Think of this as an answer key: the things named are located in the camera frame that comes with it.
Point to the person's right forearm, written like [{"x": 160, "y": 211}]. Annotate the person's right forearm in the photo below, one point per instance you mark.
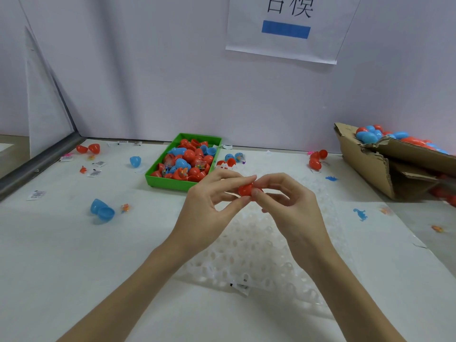
[{"x": 353, "y": 306}]

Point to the clear plastic egg tray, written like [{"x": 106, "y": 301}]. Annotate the clear plastic egg tray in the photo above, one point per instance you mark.
[{"x": 249, "y": 256}]

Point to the green plastic tray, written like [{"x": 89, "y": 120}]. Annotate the green plastic tray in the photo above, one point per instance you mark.
[{"x": 171, "y": 186}]

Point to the cardboard box of capsules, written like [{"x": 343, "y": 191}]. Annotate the cardboard box of capsules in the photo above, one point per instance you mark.
[{"x": 365, "y": 161}]

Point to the clear triangular panel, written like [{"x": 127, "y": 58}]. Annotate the clear triangular panel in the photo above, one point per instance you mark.
[{"x": 48, "y": 99}]

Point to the person's right hand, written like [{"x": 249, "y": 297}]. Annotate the person's right hand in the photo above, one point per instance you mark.
[{"x": 299, "y": 221}]

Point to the small capsule cluster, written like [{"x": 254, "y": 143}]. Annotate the small capsule cluster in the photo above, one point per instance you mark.
[{"x": 231, "y": 158}]

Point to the white paper sign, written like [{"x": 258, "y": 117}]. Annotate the white paper sign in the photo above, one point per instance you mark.
[{"x": 331, "y": 28}]

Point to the pile of finished eggs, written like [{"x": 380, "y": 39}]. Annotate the pile of finished eggs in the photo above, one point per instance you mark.
[{"x": 392, "y": 135}]

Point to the person's left forearm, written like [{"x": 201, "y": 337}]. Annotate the person's left forearm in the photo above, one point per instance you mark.
[{"x": 117, "y": 302}]

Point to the small blue toy piece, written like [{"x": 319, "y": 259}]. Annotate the small blue toy piece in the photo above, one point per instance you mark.
[{"x": 360, "y": 214}]

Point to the person's left hand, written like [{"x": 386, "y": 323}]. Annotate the person's left hand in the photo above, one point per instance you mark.
[{"x": 199, "y": 221}]

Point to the small orange toy piece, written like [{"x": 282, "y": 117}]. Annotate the small orange toy piece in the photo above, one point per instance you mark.
[
  {"x": 125, "y": 208},
  {"x": 437, "y": 228}
]

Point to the single blue egg half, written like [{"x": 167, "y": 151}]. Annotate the single blue egg half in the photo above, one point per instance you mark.
[{"x": 135, "y": 161}]

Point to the grey metal rail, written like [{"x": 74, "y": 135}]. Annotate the grey metal rail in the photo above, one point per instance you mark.
[{"x": 35, "y": 166}]

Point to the blue egg shell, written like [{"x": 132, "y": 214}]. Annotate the blue egg shell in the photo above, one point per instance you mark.
[{"x": 102, "y": 210}]

